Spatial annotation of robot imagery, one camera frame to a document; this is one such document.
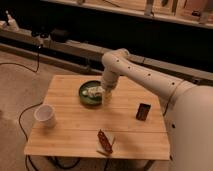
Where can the white napkin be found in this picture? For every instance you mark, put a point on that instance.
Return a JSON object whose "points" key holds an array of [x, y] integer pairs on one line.
{"points": [[100, 149]]}

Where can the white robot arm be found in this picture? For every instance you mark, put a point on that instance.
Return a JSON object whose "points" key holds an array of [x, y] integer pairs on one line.
{"points": [[191, 109]]}

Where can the black box on ledge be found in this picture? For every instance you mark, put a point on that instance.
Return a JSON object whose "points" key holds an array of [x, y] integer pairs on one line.
{"points": [[59, 35]]}

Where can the white cup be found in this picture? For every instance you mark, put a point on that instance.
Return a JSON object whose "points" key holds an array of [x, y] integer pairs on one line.
{"points": [[45, 115]]}

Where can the white spray bottle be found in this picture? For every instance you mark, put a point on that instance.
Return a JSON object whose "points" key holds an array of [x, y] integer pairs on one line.
{"points": [[12, 22]]}

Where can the green plate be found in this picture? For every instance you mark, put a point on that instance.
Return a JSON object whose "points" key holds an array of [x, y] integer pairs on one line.
{"points": [[86, 100]]}

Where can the white food on plate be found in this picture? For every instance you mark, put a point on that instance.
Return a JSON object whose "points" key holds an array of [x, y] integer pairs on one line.
{"points": [[93, 92]]}

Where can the dark eraser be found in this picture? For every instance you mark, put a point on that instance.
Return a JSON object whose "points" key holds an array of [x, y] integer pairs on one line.
{"points": [[143, 111]]}

